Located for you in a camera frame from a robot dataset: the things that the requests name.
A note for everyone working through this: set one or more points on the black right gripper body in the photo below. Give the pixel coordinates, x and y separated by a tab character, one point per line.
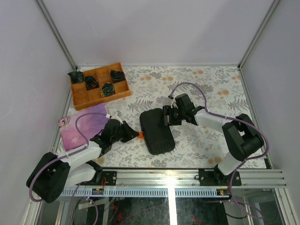
176	116

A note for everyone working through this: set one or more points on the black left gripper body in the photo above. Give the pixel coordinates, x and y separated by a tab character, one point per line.
116	138

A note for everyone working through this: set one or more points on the orange case latch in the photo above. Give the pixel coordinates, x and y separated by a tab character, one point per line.
141	135

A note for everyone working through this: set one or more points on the purple cloth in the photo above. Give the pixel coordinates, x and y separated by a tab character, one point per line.
84	125

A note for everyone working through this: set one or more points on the black plastic tool case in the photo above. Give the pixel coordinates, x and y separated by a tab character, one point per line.
157	136

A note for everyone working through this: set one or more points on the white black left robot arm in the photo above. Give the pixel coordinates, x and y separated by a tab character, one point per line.
55	173

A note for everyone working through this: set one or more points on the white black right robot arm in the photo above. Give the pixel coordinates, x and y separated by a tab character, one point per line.
241	137

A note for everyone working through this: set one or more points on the blue yellow rolled tape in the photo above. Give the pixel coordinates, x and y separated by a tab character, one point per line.
107	90

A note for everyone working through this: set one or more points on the orange wooden compartment tray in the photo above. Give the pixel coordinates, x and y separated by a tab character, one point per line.
83	98

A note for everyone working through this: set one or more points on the black orange rolled tape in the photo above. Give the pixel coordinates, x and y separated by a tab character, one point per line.
91	83

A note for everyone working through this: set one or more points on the black rolled tape right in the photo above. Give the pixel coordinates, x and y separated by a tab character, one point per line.
117	76

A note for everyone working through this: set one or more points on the dark rolled tape far left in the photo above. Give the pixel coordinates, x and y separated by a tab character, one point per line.
76	77

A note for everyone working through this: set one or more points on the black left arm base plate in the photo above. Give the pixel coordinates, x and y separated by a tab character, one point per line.
106	178

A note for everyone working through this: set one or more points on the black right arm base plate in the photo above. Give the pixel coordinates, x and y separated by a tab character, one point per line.
214	178

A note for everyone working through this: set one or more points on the grey slotted cable duct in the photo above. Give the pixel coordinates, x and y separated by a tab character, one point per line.
143	192

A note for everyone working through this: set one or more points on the aluminium front rail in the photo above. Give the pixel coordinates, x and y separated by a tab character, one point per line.
188	178

